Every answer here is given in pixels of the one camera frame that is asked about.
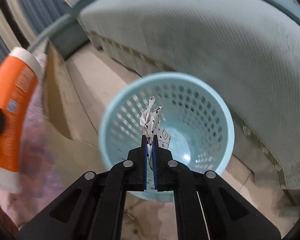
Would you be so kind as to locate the orange paper cup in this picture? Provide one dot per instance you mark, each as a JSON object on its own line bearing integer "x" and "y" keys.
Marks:
{"x": 20, "y": 73}

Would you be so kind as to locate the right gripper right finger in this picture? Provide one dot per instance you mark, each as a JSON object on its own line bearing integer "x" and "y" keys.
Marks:
{"x": 206, "y": 206}

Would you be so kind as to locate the pink lace tablecloth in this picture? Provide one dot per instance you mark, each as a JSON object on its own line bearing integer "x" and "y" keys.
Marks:
{"x": 39, "y": 178}

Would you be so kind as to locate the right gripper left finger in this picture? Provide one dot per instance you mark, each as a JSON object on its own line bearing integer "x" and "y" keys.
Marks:
{"x": 92, "y": 207}

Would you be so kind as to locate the light blue trash basket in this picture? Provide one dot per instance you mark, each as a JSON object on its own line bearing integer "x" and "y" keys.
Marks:
{"x": 195, "y": 117}

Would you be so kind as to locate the white patterned paper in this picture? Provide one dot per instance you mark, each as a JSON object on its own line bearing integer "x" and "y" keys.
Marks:
{"x": 150, "y": 126}

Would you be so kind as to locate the blue curtain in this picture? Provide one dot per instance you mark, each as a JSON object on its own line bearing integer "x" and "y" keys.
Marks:
{"x": 32, "y": 7}

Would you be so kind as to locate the blue grey sofa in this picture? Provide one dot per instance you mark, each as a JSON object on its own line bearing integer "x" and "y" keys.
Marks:
{"x": 247, "y": 50}

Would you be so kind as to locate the white coffee table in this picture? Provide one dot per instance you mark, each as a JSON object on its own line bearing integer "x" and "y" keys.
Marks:
{"x": 74, "y": 98}

